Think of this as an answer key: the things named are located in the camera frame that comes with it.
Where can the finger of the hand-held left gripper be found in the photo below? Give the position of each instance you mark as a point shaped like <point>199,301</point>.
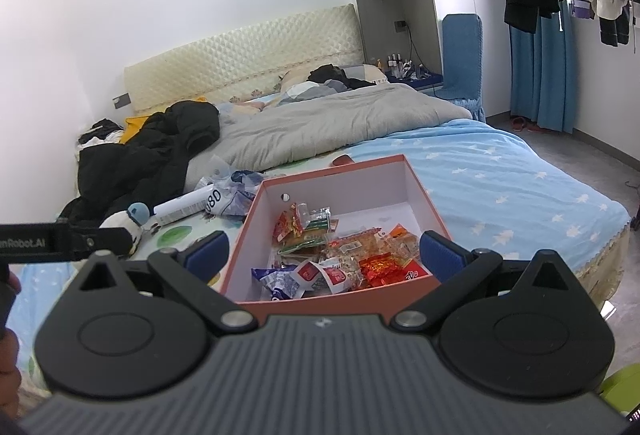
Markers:
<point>100,240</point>

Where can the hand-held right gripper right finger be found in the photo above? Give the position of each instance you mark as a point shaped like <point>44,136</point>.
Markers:
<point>442,255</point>

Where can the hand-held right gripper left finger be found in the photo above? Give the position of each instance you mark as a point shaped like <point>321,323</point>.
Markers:
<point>210,255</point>

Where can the red foil snack packet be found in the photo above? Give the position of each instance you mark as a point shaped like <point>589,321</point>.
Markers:
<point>390,272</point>

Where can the blue and white snack packet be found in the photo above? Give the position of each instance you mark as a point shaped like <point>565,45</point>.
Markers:
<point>275,282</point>

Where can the red and yellow snack packet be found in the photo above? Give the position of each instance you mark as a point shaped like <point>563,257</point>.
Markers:
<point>287,227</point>

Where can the orange-red clear snack packet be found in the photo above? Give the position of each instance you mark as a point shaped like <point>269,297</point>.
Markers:
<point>355,250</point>

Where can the pink cardboard box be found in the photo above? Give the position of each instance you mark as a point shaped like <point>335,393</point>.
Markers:
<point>350,187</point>

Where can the white and red snack packet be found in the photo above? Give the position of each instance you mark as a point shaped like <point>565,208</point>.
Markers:
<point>322,277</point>

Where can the person's left hand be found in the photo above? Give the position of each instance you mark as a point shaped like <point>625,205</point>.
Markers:
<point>9,375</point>

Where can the plush penguin toy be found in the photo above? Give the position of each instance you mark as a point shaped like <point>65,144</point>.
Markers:
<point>125,227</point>

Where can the fruit printed mat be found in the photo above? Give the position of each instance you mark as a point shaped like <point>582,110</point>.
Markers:
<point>175,235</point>

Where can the white tube bottle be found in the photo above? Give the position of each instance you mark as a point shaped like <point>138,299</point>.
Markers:
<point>185,205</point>

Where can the clear printed plastic bag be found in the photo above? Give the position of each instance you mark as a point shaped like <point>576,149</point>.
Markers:
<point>235,187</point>

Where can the black jacket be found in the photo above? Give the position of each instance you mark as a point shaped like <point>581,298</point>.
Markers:
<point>140,155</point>

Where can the blue star bed sheet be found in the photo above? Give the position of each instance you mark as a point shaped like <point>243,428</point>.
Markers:
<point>500,175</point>

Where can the black and white clothes heap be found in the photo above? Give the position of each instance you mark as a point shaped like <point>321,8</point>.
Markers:
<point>97,132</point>

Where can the yellow cloth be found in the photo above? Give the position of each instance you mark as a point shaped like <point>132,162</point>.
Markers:
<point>132,127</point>

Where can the pair of slippers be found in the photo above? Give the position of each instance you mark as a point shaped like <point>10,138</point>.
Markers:
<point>527,125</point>

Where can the grey duvet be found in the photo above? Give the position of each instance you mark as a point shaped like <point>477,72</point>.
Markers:
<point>325,125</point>

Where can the blue-topped nightstand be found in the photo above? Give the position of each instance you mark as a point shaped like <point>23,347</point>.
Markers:
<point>415,81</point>

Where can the blue covered chair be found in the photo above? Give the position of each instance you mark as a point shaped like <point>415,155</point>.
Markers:
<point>462,65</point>

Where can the patterned pillow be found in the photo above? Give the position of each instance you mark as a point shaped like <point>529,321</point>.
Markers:
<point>297,82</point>

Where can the group of small bottles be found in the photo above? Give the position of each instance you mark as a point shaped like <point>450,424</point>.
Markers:
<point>400,65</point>

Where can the cream padded headboard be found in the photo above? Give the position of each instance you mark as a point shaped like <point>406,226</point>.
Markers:
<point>240,55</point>

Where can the dark clothes pile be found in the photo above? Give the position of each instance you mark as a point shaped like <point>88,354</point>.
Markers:
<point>340,77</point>

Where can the blue curtain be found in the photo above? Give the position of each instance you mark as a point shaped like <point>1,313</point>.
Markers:
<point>542,75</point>

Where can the green object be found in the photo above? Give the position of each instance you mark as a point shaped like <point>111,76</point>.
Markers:
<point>622,390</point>

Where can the dark wall plaque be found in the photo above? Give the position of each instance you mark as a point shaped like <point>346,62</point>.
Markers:
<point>121,101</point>

